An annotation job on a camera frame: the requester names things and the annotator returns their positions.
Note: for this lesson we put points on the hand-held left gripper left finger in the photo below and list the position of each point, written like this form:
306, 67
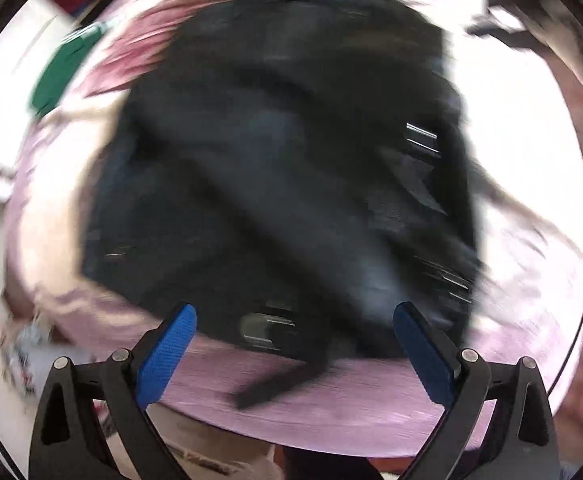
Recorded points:
167, 355

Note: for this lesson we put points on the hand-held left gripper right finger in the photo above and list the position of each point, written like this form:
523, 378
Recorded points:
425, 357

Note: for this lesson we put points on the black backpack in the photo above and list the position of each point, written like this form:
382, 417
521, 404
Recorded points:
281, 180

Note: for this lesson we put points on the pink patterned bed sheet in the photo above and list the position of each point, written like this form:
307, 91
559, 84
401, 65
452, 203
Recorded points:
521, 170

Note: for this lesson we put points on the green cloth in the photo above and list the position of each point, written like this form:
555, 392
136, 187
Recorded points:
61, 72

